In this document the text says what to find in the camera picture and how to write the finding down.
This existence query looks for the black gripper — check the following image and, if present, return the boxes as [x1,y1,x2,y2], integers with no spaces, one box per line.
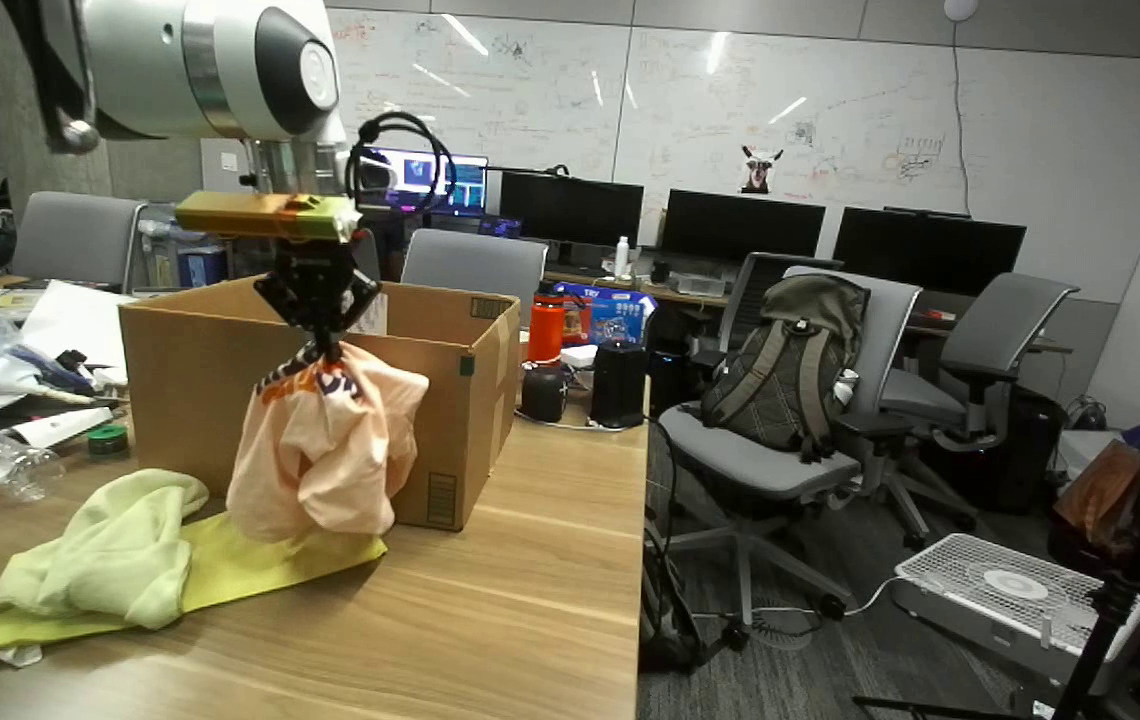
[256,234,383,365]

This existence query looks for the peach printed shirt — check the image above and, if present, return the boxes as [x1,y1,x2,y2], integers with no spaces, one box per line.
[219,334,436,542]

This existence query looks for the light green towel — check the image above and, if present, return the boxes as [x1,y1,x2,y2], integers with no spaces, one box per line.
[0,463,391,668]

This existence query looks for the open cardboard box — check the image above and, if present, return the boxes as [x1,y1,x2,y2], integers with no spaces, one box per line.
[118,272,523,534]

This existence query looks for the blue printed box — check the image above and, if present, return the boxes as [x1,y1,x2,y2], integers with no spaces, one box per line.
[552,275,660,350]

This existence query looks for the tall black box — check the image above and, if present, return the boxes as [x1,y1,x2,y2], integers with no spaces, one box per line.
[589,341,652,432]

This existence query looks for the monitor with blue screen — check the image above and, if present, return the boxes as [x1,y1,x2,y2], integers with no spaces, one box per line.
[379,148,498,228]

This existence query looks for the red bottle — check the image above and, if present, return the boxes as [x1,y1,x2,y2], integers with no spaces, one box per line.
[523,293,571,366]

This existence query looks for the small black speaker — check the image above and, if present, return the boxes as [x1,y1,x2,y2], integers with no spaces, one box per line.
[519,365,567,426]

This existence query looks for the white paper pile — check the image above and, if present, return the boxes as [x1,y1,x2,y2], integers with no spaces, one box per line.
[9,275,131,404]

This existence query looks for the wide black computer monitor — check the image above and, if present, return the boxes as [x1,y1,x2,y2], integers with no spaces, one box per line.
[498,170,650,254]

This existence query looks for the dark grey chair back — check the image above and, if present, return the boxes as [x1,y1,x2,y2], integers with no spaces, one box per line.
[717,246,842,360]

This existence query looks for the light grey office chair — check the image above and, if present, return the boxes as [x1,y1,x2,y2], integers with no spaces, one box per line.
[652,260,929,657]

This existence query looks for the olive grey backpack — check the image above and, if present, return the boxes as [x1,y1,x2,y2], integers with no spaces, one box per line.
[697,272,871,463]

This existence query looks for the small dark figurine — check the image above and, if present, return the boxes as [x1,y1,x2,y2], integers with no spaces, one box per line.
[736,138,787,200]

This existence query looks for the grey mesh office chair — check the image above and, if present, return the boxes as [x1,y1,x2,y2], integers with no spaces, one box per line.
[866,272,1079,551]

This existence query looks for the orange brown bag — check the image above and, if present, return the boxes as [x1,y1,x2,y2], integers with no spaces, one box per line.
[1051,437,1140,542]

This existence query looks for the wrist camera with orange mount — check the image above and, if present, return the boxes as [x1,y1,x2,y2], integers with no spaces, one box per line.
[174,189,368,246]

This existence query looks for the white wall whiteboard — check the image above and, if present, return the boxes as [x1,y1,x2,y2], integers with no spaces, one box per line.
[323,0,1140,304]

